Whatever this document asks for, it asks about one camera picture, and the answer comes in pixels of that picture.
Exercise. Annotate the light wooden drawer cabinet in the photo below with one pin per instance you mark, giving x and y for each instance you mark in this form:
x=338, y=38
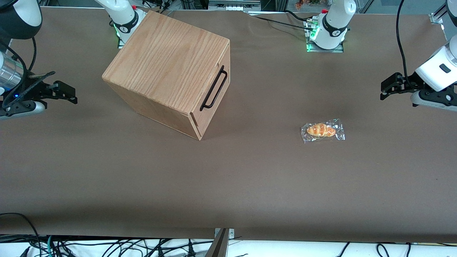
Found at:
x=164, y=60

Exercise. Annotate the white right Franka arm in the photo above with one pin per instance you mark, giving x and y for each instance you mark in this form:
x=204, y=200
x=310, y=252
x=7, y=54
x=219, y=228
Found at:
x=123, y=16

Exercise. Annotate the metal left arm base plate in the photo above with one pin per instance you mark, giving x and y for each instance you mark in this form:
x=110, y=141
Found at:
x=339, y=50

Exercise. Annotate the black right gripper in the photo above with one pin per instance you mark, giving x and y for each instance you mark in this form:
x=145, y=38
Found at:
x=34, y=90

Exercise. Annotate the aluminium profile post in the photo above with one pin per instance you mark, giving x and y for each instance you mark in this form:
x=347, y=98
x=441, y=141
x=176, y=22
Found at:
x=437, y=16

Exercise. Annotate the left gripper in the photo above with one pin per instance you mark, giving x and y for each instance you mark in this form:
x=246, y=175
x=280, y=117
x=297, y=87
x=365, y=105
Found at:
x=408, y=84

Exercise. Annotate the small metal table bracket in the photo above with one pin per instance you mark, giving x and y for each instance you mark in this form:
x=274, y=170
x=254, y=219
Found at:
x=231, y=233

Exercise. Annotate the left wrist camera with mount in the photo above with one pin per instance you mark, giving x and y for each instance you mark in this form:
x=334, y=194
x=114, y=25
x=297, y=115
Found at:
x=428, y=101

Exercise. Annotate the croissant in clear plastic wrapper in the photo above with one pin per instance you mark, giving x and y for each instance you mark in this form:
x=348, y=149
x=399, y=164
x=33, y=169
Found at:
x=321, y=130

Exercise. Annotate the aluminium frame rack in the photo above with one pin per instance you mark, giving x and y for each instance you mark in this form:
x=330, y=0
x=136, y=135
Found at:
x=234, y=5

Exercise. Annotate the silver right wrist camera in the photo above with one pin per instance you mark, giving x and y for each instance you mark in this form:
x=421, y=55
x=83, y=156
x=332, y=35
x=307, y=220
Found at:
x=21, y=109

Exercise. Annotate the dark metal bar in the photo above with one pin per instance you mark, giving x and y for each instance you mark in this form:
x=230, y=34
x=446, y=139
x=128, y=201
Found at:
x=218, y=248

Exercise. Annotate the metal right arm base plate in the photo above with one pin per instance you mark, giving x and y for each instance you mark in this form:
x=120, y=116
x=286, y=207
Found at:
x=120, y=43

